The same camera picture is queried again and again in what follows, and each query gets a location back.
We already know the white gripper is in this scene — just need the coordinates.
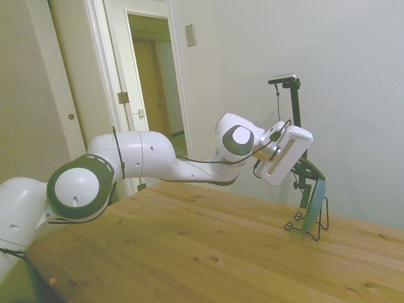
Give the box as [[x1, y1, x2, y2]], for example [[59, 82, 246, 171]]
[[254, 125, 326, 187]]

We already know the round teal plate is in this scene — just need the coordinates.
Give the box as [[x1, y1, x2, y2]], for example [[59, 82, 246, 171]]
[[301, 178, 328, 234]]

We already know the brown wooden door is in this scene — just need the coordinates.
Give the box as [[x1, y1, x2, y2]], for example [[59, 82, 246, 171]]
[[132, 39, 173, 138]]

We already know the white open door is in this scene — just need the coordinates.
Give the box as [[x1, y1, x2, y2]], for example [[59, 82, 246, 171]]
[[103, 0, 150, 194]]

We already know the white closet door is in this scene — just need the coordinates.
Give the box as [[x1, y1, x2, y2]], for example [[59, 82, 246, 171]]
[[47, 0, 93, 153]]

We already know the black wire plate stand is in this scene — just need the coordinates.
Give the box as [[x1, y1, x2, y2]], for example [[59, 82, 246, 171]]
[[283, 195, 330, 242]]

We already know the black camera stand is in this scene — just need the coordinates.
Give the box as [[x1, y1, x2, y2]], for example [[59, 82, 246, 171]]
[[282, 79, 317, 210]]

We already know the black stand cable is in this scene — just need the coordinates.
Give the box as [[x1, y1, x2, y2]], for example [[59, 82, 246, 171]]
[[273, 83, 284, 119]]

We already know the black stereo camera bar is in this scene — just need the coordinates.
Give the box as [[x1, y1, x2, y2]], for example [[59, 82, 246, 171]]
[[267, 73, 299, 85]]

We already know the beige wall switch plate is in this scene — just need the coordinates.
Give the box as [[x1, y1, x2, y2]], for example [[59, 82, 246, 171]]
[[184, 23, 197, 48]]

